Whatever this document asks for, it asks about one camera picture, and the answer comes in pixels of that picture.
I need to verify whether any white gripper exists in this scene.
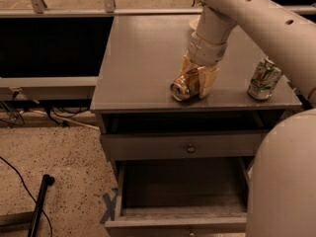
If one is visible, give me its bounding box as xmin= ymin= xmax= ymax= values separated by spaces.
xmin=179 ymin=32 xmax=227 ymax=99

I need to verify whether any grey metal railing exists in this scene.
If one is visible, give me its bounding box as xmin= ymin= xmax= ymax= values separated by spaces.
xmin=0 ymin=0 xmax=316 ymax=18

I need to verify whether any grey wooden drawer cabinet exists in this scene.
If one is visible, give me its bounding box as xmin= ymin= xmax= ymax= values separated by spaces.
xmin=90 ymin=14 xmax=302 ymax=237

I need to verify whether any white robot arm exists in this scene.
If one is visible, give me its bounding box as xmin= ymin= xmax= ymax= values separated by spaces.
xmin=171 ymin=0 xmax=316 ymax=237

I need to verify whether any orange soda can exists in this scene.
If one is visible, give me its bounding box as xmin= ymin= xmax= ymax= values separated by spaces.
xmin=170 ymin=75 xmax=199 ymax=102

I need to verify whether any white green soda can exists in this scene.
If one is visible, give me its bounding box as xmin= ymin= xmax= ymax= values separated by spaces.
xmin=247 ymin=57 xmax=282 ymax=101

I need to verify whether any black metal stand leg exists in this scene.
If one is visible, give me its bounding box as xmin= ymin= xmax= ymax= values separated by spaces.
xmin=28 ymin=174 xmax=54 ymax=237

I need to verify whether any black floor cable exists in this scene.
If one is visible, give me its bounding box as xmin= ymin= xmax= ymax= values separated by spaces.
xmin=0 ymin=155 xmax=54 ymax=237

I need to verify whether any open grey lower drawer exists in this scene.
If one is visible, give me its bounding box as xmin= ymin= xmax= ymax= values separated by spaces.
xmin=105 ymin=157 xmax=248 ymax=237

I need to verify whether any grey upper drawer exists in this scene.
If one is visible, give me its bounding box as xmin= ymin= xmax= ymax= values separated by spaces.
xmin=101 ymin=130 xmax=268 ymax=161

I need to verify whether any white paper bowl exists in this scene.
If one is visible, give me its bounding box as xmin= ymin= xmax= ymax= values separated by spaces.
xmin=189 ymin=17 xmax=200 ymax=31

